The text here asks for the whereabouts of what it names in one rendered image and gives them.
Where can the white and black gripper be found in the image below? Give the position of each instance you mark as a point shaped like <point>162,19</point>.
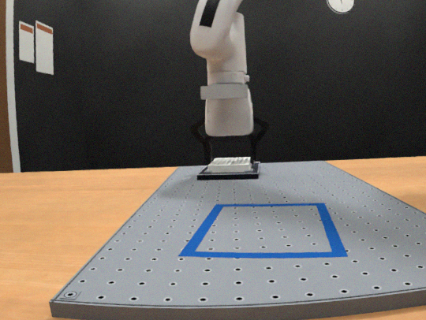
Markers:
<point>228,117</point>

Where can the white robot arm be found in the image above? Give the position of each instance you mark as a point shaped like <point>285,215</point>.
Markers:
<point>215,37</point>

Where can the blue tape square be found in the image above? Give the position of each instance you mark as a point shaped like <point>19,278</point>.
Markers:
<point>335,242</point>

